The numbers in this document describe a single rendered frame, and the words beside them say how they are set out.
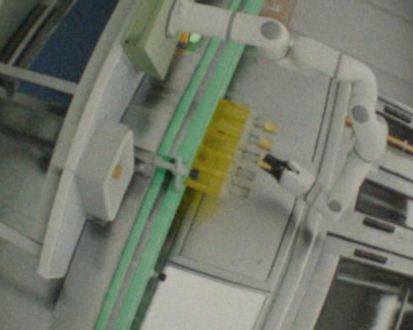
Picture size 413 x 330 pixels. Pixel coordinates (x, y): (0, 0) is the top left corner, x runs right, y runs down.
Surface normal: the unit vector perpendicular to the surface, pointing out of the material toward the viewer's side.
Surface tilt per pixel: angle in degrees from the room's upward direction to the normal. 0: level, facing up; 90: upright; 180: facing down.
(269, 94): 90
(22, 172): 90
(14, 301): 90
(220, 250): 90
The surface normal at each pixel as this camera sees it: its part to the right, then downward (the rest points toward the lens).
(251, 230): 0.07, -0.48
